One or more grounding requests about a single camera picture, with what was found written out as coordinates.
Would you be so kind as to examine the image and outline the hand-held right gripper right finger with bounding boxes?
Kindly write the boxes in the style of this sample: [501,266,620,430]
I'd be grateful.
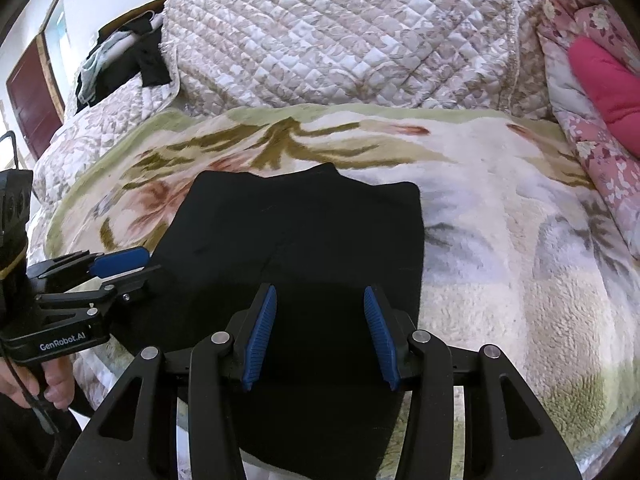
[363,285,583,480]

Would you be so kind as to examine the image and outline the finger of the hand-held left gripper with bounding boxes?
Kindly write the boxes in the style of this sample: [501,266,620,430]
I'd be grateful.
[37,264,164,312]
[27,246,152,282]

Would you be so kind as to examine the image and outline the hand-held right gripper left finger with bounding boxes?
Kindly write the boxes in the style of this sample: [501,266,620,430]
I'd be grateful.
[57,282,278,480]

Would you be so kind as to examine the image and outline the black pants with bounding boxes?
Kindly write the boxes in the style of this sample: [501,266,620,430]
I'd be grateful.
[107,161,427,480]

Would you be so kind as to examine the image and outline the person's left hand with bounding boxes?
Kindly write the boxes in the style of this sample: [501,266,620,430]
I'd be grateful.
[0,354,77,412]

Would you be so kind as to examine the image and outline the person's dark clothing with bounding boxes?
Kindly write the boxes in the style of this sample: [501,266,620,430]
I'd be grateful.
[0,390,96,480]

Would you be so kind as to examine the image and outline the floral fleece blanket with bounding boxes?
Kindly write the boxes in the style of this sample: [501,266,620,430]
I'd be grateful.
[27,102,640,480]

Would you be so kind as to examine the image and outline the dark red door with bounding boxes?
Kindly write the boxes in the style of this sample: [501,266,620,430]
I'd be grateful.
[5,35,67,162]

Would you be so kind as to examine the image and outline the pile of dark clothes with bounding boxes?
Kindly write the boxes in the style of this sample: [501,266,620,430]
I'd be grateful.
[74,27,138,108]

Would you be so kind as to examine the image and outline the black garment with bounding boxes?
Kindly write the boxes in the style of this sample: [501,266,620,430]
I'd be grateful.
[97,25,174,87]

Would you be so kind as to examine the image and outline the wooden headboard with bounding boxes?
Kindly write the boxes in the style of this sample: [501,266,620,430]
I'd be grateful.
[96,0,168,41]

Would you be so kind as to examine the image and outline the pink floral quilt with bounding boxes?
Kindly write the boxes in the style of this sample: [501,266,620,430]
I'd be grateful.
[536,0,640,258]

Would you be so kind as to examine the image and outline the white quilted bedspread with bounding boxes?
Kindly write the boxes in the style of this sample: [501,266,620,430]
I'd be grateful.
[30,0,557,196]

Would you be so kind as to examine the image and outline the pink pillow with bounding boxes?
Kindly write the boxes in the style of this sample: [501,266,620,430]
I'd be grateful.
[569,35,640,145]

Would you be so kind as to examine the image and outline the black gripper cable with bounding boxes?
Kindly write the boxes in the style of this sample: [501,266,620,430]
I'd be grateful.
[0,337,63,438]

